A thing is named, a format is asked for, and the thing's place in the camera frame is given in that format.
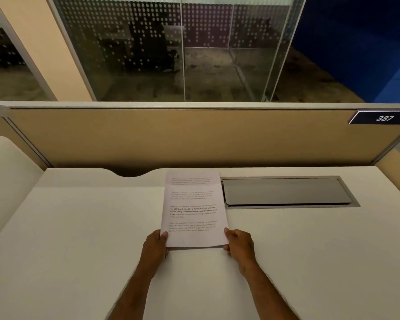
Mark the black office chair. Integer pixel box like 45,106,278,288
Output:
124,20,180,72

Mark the person's right forearm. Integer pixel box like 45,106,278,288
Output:
243,260,300,320

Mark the white printed paper sheet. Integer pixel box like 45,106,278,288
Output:
160,170,230,249

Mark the person's left forearm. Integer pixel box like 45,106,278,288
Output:
107,265,155,320

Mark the frosted dotted glass partition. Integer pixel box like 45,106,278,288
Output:
46,0,307,103

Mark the person's right hand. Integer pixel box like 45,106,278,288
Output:
223,228,259,276

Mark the beige desk partition panel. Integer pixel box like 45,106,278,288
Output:
0,100,400,177

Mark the white neighbouring desk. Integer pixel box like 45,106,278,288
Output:
0,136,44,250

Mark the grey metal cable hatch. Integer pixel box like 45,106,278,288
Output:
221,176,360,210

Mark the dark blue number plate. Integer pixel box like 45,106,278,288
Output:
349,110,400,125

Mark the person's left hand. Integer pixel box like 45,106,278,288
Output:
140,229,169,274

